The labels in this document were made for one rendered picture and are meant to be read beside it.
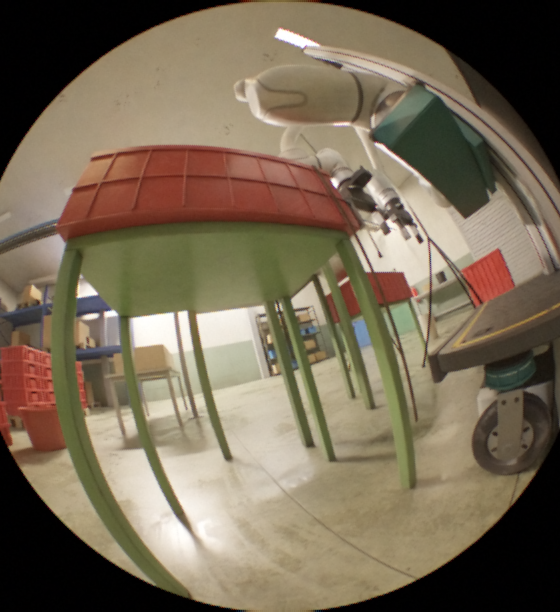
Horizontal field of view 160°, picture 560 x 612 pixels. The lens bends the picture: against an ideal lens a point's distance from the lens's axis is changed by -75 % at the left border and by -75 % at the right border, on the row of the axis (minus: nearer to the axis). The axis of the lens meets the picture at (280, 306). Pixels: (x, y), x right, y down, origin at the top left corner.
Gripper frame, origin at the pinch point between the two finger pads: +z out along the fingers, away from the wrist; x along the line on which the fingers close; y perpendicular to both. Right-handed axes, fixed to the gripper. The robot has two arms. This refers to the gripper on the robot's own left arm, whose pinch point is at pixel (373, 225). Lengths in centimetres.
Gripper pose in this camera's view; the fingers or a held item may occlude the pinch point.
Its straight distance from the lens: 63.2
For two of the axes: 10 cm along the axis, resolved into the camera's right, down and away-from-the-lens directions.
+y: -3.7, 3.5, 8.6
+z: 2.6, 9.3, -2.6
